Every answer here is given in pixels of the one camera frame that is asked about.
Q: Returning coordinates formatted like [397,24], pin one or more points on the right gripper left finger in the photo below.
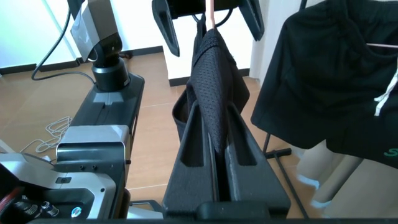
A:
[192,183]

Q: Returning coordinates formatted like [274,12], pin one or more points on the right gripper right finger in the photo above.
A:
[258,183]

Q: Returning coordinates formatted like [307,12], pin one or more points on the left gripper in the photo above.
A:
[202,6]

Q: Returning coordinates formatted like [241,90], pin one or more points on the black garment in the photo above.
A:
[214,93]

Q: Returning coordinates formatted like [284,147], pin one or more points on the black clothes rack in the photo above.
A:
[286,174]

